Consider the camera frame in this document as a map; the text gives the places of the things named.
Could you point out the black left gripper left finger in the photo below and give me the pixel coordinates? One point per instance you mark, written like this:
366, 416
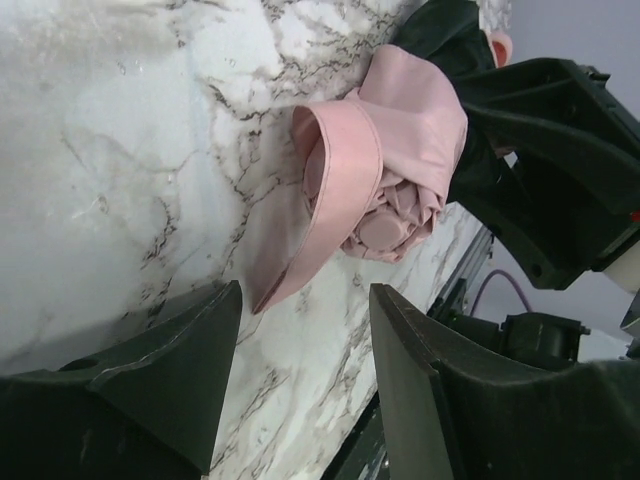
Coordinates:
147, 408

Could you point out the aluminium frame rail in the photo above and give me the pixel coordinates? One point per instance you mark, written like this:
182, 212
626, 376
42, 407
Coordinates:
453, 296

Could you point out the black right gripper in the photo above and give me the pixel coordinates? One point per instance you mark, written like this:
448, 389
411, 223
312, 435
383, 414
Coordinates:
561, 112

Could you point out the pink folding umbrella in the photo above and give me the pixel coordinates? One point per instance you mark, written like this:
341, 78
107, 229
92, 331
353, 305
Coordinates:
378, 163

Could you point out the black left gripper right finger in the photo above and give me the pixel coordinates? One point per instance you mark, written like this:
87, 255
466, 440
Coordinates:
452, 409

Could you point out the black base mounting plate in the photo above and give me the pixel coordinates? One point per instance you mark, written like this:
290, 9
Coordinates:
363, 454

